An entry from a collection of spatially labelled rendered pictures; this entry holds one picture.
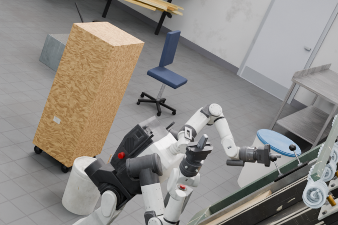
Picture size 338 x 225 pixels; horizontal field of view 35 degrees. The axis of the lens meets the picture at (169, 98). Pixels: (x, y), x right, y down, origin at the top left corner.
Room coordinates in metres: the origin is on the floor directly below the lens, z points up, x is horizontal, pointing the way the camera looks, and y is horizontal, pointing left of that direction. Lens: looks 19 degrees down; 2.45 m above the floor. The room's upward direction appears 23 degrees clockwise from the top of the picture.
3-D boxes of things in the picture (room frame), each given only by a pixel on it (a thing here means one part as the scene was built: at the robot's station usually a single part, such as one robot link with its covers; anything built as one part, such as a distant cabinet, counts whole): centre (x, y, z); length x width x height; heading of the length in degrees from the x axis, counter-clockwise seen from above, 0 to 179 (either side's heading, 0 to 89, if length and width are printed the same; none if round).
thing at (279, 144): (5.35, -1.25, 0.31); 0.50 x 0.50 x 0.62
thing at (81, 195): (3.72, 0.33, 0.24); 0.32 x 0.30 x 0.47; 155
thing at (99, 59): (4.34, 0.67, 0.63); 0.50 x 0.42 x 1.25; 160
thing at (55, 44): (6.61, 1.39, 0.38); 0.77 x 0.61 x 0.77; 155
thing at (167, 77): (6.45, 0.14, 0.49); 0.57 x 0.54 x 0.97; 56
